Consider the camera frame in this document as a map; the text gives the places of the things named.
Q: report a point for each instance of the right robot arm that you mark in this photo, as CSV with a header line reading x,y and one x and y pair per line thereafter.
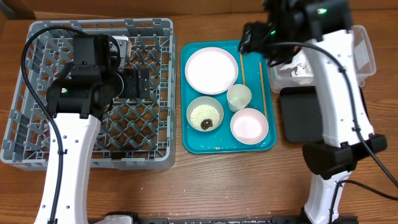
x,y
322,29

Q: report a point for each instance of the right wooden chopstick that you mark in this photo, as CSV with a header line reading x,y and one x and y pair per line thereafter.
x,y
263,90

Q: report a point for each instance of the large white plate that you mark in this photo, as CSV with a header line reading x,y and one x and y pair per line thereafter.
x,y
211,70

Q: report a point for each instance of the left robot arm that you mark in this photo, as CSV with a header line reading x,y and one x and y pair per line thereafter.
x,y
76,102

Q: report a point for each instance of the white rice pile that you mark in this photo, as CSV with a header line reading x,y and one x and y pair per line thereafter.
x,y
202,112

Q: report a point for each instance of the white cup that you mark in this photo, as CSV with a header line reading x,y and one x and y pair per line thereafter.
x,y
238,97

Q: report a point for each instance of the left wooden chopstick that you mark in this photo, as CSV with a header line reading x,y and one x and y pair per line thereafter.
x,y
242,68

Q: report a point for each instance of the black tray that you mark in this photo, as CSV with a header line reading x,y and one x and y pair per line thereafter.
x,y
301,115

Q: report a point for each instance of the clear plastic bin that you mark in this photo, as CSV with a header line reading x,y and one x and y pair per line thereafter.
x,y
364,62

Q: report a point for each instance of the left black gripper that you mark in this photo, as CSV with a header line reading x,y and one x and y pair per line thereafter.
x,y
132,91

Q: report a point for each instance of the grey plastic dish rack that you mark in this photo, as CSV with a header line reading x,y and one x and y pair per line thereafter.
x,y
134,134

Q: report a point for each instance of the grey bowl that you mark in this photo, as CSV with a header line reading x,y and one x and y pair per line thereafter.
x,y
205,100

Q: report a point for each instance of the white red wrapper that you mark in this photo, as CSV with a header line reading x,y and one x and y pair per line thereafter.
x,y
298,70

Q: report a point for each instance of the wooden chopstick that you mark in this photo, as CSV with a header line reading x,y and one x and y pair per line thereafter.
x,y
263,90
242,68

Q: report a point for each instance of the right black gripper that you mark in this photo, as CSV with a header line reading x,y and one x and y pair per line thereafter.
x,y
249,37

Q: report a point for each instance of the small white pink plate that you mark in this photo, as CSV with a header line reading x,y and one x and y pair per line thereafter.
x,y
249,126

